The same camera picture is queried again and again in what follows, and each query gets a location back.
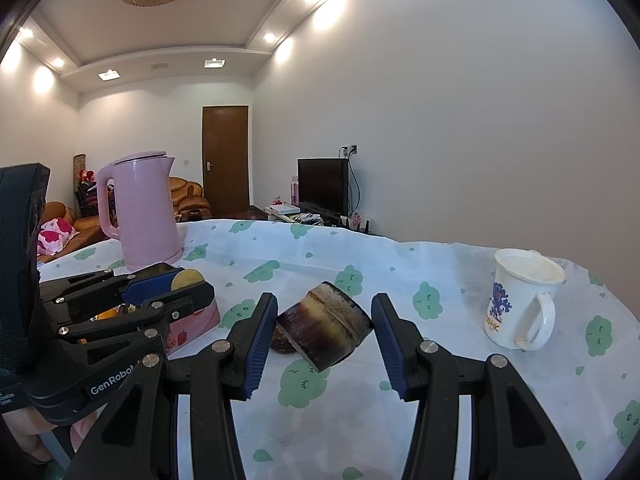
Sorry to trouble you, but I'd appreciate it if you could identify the orange leather sofa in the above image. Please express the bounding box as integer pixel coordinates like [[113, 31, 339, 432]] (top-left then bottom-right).
[[37, 201, 108, 263]]

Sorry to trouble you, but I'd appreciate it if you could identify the white cloud print tablecloth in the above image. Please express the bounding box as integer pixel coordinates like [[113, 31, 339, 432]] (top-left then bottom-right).
[[37, 217, 640, 480]]

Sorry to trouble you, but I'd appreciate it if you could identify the brown wooden door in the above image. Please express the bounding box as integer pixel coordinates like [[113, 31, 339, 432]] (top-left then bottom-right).
[[202, 105, 250, 216]]

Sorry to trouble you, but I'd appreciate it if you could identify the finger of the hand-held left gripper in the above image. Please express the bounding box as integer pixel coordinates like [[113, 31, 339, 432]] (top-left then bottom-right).
[[57, 280, 216, 367], [39, 262, 186, 321]]

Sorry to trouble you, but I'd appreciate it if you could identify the black power cable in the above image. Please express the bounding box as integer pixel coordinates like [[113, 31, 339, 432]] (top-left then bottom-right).
[[347, 154, 363, 217]]

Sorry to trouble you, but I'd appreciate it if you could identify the yellow cut sugarcane piece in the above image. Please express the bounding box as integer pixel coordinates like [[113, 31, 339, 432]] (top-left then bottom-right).
[[170, 269, 206, 291]]

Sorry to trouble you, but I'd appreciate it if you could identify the brown leather armchair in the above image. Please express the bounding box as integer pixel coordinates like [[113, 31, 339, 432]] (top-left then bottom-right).
[[170, 176, 213, 222]]

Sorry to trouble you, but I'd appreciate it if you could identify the black metal rack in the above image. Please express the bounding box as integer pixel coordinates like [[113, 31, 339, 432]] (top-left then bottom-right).
[[74, 175, 108, 221]]

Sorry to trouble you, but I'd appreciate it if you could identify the white printed mug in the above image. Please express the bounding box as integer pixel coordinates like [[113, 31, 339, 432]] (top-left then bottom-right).
[[482, 248, 566, 351]]

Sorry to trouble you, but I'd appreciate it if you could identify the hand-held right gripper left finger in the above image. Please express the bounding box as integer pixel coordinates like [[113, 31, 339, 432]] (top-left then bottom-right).
[[72, 292, 279, 480]]

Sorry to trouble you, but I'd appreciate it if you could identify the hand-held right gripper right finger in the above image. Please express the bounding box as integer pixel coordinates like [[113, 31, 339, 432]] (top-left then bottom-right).
[[371, 292, 583, 480]]

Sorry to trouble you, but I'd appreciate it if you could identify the black television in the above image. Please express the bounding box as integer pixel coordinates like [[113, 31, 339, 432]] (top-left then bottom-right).
[[297, 157, 349, 216]]

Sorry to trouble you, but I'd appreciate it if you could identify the person's left hand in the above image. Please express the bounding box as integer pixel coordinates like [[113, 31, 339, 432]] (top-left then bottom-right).
[[0, 400, 103, 465]]

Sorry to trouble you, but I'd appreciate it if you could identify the pink heart print pillow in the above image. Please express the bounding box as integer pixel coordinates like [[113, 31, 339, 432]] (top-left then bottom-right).
[[37, 216, 80, 256]]

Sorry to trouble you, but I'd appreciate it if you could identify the pink electric kettle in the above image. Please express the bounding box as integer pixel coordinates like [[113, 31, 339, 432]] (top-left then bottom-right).
[[96, 150, 183, 273]]

